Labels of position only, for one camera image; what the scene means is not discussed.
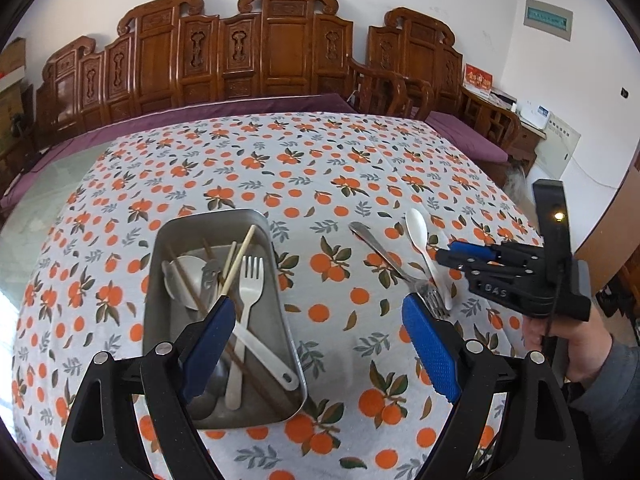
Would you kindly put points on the brown wooden board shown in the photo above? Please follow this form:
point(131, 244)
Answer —
point(610, 240)

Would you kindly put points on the person's right hand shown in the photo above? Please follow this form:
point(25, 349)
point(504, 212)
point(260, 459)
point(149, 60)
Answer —
point(590, 345)

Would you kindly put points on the large white plastic spoon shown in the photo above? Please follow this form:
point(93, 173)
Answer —
point(182, 280)

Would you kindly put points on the white box with blue label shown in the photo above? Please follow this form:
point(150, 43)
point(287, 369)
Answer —
point(532, 114)

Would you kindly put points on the stack of papers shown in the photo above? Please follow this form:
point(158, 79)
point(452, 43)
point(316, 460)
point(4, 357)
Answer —
point(502, 97)

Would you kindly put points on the green-framed wall panel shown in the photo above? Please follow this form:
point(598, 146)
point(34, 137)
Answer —
point(547, 19)

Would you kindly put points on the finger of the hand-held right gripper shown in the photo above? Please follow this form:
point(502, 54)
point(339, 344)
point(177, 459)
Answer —
point(500, 291)
point(475, 251)

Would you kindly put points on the small white plastic spoon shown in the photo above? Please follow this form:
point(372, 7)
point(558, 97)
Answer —
point(416, 230)

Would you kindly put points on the long purple seat cushion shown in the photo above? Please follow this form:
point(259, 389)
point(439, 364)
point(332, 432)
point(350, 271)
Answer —
point(175, 115)

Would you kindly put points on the red desk calendar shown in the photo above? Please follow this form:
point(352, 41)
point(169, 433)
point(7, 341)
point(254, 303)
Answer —
point(477, 80)

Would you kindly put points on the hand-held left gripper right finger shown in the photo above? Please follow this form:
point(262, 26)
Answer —
point(430, 350)

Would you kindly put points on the white plastic fork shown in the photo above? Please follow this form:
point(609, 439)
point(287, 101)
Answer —
point(252, 280)

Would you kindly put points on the orange print tablecloth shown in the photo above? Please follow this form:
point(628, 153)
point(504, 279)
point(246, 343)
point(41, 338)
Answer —
point(300, 170)

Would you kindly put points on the short purple seat cushion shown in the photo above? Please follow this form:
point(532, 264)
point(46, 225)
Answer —
point(465, 135)

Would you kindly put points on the grey fuzzy object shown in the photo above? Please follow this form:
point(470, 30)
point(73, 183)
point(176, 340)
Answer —
point(517, 185)

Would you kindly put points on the grey electrical panel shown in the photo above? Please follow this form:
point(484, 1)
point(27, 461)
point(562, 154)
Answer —
point(560, 145)

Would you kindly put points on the carved wooden armchair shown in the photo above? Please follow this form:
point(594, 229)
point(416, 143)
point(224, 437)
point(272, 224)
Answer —
point(420, 60)

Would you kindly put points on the carved wooden bench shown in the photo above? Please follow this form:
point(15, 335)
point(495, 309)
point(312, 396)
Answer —
point(225, 60)

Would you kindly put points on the metal tray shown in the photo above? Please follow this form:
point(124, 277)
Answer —
point(277, 310)

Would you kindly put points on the metal fork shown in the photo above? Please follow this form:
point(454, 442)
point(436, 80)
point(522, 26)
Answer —
point(385, 255)

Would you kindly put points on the wooden side table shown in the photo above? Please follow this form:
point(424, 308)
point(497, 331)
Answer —
point(500, 120)

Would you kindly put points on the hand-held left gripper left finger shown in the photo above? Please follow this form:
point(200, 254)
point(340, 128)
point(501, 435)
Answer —
point(210, 345)

